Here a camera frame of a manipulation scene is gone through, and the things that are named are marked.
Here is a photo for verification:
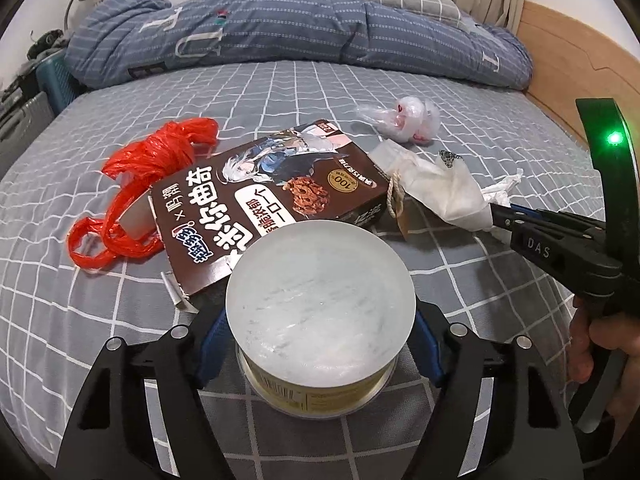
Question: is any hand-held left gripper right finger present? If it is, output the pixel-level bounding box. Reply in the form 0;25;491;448
409;299;587;480

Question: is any white pouch with paper tag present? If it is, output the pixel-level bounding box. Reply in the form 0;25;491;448
369;140;496;238

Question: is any blue striped quilt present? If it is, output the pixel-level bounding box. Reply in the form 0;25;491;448
65;0;533;92

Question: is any clear plastic bag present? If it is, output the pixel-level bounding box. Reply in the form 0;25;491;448
354;95;442;145

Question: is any red plastic bag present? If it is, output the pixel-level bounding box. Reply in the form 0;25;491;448
67;117;220;271

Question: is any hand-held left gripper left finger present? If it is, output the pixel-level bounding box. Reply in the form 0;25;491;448
55;304;237;480

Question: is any grey hard suitcase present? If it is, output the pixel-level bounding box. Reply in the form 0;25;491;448
0;91;56;166

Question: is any wooden headboard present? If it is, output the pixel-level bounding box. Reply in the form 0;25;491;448
515;0;640;161

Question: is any person's right hand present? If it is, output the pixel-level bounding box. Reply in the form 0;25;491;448
568;306;640;385

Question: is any crumpled white tissue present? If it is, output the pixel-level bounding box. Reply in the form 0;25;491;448
481;172;524;206

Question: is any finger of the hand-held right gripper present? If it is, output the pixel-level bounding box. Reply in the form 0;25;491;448
489;201;607;234
509;221;617;292

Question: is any bed with grey checked sheet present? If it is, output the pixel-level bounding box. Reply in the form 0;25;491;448
0;57;640;480

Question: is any dark clutter pile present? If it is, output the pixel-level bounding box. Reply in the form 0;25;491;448
0;30;71;106

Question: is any brown cookie box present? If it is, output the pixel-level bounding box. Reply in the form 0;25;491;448
149;119;391;311

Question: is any round tub with clear lid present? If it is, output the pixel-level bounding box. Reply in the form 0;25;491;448
225;219;417;418

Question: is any teal plastic crate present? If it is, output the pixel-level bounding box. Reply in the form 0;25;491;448
35;55;83;113

